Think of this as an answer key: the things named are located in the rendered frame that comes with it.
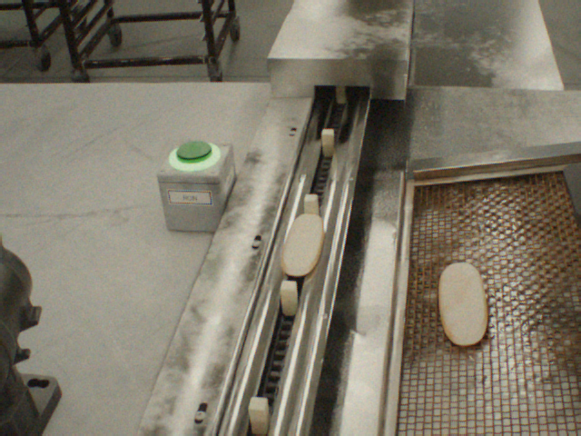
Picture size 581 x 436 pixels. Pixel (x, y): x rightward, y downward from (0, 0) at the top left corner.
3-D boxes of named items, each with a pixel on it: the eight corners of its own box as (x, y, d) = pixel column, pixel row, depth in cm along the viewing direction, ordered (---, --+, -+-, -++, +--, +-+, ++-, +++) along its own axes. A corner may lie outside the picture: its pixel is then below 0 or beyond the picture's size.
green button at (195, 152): (182, 152, 86) (181, 139, 85) (217, 153, 86) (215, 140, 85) (172, 171, 83) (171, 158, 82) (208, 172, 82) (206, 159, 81)
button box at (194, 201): (186, 216, 94) (172, 137, 88) (250, 219, 93) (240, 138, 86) (167, 258, 88) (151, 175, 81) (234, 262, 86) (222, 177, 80)
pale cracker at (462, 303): (436, 268, 66) (434, 258, 66) (479, 262, 66) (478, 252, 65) (442, 350, 58) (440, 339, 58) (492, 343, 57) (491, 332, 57)
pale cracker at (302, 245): (292, 215, 82) (291, 207, 81) (329, 217, 81) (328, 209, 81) (275, 276, 74) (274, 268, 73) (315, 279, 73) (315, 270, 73)
